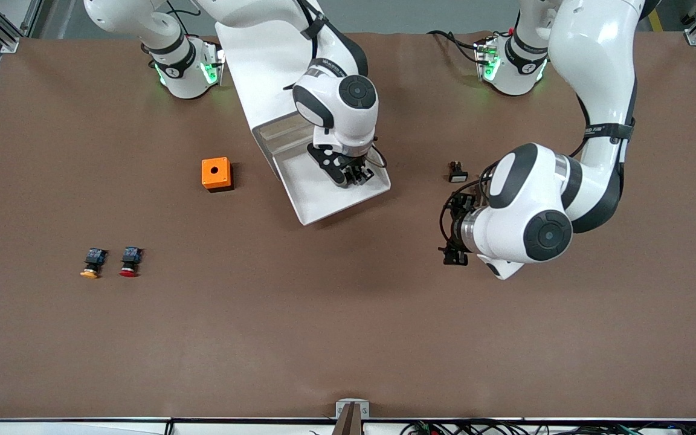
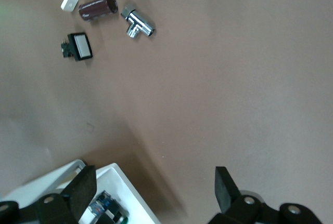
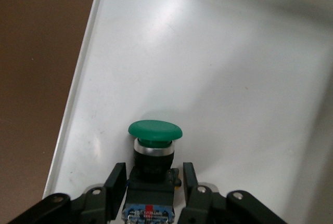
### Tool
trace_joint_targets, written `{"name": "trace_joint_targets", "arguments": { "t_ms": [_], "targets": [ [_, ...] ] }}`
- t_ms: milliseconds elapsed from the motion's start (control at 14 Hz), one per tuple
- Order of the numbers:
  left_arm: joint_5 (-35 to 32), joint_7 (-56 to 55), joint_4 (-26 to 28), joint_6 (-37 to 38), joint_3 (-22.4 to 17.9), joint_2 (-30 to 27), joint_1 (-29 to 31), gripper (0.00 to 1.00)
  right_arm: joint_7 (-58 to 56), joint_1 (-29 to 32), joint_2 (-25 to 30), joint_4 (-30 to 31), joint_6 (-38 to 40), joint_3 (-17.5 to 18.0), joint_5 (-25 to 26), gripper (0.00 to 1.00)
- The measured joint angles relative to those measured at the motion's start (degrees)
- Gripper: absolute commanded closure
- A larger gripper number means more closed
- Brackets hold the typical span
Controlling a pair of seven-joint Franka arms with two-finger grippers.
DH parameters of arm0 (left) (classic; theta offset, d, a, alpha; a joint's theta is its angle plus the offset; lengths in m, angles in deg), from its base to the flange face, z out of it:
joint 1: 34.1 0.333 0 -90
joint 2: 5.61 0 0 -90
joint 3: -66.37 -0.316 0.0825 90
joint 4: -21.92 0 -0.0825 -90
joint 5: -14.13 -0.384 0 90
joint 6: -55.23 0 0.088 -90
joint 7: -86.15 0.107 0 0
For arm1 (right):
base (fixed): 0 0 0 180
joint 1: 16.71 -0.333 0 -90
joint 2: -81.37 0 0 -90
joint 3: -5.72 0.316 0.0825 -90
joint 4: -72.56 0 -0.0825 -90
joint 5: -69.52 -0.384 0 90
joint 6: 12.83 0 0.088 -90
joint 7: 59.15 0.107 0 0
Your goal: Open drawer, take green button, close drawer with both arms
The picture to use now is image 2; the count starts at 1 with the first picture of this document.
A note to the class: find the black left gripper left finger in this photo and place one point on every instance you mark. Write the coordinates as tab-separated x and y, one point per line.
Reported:
83	190

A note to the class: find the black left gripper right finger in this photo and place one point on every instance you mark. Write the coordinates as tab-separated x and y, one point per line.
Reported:
225	190

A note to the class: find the green push button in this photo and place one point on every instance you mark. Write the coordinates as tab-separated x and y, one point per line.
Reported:
106	205

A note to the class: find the white plastic bin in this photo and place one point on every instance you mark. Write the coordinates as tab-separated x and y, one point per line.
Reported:
125	187

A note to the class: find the chrome tee pipe fitting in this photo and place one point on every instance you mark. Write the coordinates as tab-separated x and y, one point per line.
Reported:
136	21

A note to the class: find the brown cylinder capacitor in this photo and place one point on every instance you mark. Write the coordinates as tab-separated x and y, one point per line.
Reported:
96	8

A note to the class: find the black rectangular white-faced switch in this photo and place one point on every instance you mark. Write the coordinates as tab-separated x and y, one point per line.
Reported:
82	46

